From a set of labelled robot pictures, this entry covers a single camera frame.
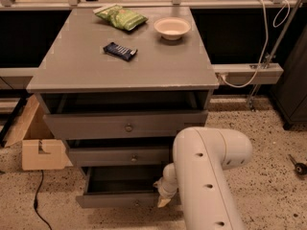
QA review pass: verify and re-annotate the grey drawer cabinet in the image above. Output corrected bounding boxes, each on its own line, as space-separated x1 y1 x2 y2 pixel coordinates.
26 6 220 177

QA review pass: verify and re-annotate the white hanging cable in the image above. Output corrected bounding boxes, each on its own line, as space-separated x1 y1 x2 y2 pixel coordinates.
220 0 292 89

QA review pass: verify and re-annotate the green chip bag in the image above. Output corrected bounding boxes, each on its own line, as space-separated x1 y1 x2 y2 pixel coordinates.
93 5 148 32

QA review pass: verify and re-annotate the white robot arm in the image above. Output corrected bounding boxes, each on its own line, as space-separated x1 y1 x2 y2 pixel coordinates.
153 127 252 230

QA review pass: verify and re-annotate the grey middle drawer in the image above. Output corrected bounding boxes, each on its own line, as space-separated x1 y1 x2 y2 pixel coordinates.
68 146 171 167

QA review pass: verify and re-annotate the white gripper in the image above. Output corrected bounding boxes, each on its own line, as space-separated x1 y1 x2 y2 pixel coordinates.
153 177 177 208

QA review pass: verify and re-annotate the cardboard box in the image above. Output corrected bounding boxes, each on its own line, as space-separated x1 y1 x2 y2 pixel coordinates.
6 96 72 171

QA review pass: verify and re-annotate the metal diagonal rod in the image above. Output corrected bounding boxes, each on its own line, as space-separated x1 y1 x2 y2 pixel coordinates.
246 0 303 111

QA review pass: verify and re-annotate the grey drawer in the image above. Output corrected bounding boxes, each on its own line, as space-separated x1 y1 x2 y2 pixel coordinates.
44 110 208 140
76 164 164 208
68 146 171 167

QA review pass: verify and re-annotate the dark cabinet at right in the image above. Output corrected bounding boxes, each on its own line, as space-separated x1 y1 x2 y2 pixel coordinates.
271 26 307 130

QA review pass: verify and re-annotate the black floor cable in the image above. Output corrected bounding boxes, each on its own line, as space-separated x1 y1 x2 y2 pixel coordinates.
33 170 54 230

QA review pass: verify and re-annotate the black caster wheel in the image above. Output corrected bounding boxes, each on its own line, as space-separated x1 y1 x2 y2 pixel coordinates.
289 155 307 175

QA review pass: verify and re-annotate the grey top drawer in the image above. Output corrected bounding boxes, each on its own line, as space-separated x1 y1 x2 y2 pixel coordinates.
44 110 208 140

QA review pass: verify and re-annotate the grey bottom drawer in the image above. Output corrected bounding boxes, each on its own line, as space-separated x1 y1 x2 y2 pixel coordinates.
76 164 164 208

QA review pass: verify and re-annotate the dark blue snack bar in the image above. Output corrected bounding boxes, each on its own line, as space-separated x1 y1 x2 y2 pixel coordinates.
103 42 137 61

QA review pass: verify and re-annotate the white bowl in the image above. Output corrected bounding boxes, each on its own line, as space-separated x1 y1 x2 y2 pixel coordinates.
153 17 191 40

